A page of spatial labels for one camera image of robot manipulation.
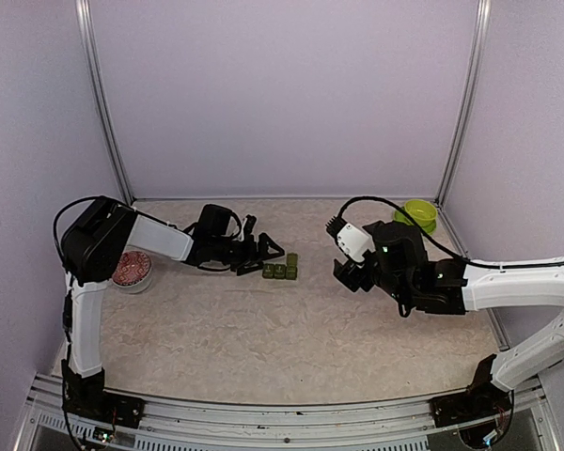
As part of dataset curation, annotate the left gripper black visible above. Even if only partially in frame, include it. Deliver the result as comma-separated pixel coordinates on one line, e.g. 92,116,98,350
211,232,285,275

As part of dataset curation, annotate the green weekly pill organizer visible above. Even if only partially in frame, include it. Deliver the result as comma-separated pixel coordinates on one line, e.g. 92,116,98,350
261,253,299,281

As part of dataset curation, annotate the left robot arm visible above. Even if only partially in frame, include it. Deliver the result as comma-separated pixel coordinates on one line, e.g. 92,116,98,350
55,196,285,418

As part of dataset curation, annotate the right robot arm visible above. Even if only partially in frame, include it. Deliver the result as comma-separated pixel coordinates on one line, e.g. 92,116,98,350
326,217,564,417

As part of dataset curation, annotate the green saucer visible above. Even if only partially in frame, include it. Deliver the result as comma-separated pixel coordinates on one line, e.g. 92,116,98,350
393,210,437,234

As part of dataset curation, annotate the green bowl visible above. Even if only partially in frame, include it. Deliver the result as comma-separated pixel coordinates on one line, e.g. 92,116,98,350
403,199,438,227

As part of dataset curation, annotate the red patterned white bowl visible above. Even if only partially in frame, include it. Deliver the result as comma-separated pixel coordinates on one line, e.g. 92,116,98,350
111,251,152,294

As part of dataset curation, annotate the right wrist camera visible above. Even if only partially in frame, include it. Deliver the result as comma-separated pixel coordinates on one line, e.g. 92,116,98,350
326,217,374,264

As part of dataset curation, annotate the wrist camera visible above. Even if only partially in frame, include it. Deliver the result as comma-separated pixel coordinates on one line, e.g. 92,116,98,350
237,215,257,241
326,217,374,264

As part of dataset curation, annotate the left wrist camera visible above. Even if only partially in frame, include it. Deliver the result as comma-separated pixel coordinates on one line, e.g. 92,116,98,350
237,215,257,241

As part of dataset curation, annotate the front aluminium rail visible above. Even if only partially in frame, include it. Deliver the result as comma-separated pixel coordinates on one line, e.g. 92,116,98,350
10,374,564,450

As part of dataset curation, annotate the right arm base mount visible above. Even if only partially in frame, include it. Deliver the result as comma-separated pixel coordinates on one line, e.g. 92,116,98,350
430,392,513,428

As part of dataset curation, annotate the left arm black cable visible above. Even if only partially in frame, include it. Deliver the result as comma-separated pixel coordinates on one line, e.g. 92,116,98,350
52,195,104,269

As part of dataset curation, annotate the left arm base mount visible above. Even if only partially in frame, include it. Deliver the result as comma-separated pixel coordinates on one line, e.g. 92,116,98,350
64,392,145,429

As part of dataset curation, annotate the right aluminium frame post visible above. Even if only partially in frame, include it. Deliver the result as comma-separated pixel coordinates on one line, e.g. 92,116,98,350
435,0,492,209

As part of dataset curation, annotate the aluminium frame post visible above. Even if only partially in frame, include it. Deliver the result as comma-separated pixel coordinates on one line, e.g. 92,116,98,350
74,0,135,204
435,0,492,209

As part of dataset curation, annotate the left aluminium frame post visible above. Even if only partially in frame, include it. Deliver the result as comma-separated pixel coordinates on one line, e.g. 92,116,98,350
74,0,135,204

